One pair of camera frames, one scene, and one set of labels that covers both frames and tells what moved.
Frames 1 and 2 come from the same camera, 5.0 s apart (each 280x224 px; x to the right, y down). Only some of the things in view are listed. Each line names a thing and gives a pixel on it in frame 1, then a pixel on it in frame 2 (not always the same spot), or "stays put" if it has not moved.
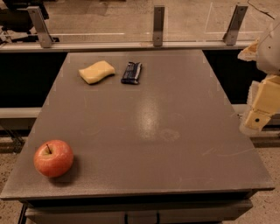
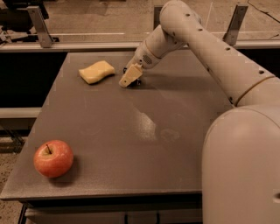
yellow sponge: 96,73 stays put
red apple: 53,157 stays put
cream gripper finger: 267,103 → 142,56
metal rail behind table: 108,46 stays put
